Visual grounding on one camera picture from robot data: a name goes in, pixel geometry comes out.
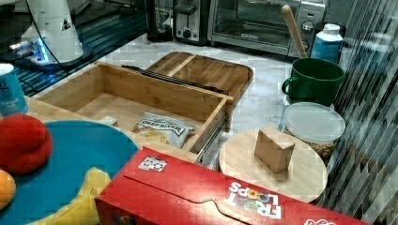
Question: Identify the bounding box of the bamboo drawer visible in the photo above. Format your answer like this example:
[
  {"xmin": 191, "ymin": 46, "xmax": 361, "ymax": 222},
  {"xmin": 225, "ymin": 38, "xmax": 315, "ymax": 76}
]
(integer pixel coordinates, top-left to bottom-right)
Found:
[{"xmin": 36, "ymin": 62, "xmax": 232, "ymax": 163}]

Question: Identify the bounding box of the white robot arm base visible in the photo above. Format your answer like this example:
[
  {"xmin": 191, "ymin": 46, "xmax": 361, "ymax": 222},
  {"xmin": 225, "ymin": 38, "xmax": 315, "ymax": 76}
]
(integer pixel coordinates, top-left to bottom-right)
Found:
[{"xmin": 8, "ymin": 0, "xmax": 92, "ymax": 68}]

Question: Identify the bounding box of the Deep River chips bag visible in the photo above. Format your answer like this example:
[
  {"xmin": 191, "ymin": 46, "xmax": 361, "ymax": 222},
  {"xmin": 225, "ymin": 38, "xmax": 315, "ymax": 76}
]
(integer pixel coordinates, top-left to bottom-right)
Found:
[{"xmin": 132, "ymin": 112, "xmax": 196, "ymax": 148}]

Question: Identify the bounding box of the round bamboo lid with knob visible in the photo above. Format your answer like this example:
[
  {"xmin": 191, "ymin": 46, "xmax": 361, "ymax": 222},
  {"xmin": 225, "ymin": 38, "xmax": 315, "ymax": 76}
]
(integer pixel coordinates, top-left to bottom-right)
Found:
[{"xmin": 219, "ymin": 127, "xmax": 328, "ymax": 203}]

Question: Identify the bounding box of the red Froot Loops box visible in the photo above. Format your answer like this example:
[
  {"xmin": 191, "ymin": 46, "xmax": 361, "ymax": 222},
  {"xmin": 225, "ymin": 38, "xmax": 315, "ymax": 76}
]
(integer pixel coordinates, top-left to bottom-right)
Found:
[{"xmin": 96, "ymin": 147, "xmax": 370, "ymax": 225}]

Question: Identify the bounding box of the black appliance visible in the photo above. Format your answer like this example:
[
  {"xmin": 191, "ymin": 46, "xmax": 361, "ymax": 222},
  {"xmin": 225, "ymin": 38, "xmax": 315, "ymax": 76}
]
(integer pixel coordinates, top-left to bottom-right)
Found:
[{"xmin": 145, "ymin": 0, "xmax": 173, "ymax": 42}]

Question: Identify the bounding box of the small white packet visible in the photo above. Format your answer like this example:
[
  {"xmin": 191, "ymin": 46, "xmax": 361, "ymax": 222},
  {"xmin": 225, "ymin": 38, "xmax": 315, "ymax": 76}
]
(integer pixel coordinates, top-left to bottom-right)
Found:
[{"xmin": 99, "ymin": 115, "xmax": 118, "ymax": 127}]

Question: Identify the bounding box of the silver black toaster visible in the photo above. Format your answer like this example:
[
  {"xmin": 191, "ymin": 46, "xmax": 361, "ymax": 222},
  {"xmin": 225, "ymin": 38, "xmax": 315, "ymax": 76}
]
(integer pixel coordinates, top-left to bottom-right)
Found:
[{"xmin": 173, "ymin": 0, "xmax": 211, "ymax": 46}]

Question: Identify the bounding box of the silver toaster oven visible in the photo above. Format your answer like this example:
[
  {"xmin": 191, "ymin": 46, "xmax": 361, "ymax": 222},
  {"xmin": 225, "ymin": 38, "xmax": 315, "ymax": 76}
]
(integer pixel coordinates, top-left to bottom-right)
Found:
[{"xmin": 207, "ymin": 0, "xmax": 329, "ymax": 57}]

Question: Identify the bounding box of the clear plastic nut container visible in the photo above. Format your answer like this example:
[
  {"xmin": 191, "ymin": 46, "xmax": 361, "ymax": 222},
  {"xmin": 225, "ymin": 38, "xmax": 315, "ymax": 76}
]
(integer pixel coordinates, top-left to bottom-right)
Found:
[{"xmin": 282, "ymin": 102, "xmax": 345, "ymax": 160}]

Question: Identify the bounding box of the green plastic mug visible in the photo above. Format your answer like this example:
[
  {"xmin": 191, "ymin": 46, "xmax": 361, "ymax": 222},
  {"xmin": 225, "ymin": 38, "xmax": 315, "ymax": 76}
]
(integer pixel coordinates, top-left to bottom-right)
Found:
[{"xmin": 282, "ymin": 58, "xmax": 344, "ymax": 107}]

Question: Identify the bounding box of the blue round plate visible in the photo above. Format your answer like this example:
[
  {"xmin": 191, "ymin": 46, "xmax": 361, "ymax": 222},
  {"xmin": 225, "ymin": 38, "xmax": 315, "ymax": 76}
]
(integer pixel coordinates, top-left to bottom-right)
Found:
[{"xmin": 0, "ymin": 121, "xmax": 138, "ymax": 225}]

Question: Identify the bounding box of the blue white bottle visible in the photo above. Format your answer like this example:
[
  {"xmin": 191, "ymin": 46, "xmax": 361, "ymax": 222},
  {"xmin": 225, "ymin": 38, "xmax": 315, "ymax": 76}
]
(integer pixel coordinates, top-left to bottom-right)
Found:
[{"xmin": 311, "ymin": 23, "xmax": 343, "ymax": 63}]

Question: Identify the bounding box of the yellow banana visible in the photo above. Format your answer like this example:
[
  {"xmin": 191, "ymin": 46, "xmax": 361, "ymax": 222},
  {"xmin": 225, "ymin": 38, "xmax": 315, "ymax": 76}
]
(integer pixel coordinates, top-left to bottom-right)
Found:
[{"xmin": 27, "ymin": 167, "xmax": 111, "ymax": 225}]

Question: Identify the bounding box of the red plush toy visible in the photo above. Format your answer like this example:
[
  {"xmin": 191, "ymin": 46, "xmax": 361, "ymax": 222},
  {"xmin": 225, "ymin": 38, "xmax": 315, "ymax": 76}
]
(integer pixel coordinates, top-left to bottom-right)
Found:
[{"xmin": 0, "ymin": 113, "xmax": 53, "ymax": 174}]

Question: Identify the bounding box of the blue salt canister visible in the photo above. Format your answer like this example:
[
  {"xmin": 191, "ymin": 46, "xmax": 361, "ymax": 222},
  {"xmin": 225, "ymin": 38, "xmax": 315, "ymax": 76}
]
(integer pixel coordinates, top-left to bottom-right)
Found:
[{"xmin": 0, "ymin": 63, "xmax": 28, "ymax": 117}]

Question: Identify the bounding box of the orange fruit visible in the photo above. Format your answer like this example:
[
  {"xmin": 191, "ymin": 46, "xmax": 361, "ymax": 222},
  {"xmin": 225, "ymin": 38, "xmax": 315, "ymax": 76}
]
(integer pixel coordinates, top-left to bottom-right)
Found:
[{"xmin": 0, "ymin": 170, "xmax": 16, "ymax": 209}]

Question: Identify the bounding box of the metal drawer slide rail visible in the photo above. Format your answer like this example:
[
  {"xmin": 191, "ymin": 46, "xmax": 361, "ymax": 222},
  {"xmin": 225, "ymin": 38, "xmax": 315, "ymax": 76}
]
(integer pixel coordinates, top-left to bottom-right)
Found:
[{"xmin": 195, "ymin": 114, "xmax": 229, "ymax": 166}]

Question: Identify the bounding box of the wooden utensil handle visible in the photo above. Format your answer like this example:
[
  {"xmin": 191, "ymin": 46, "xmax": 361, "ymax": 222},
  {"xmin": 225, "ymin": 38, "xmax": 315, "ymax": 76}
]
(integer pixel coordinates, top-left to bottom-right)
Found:
[{"xmin": 282, "ymin": 5, "xmax": 307, "ymax": 58}]

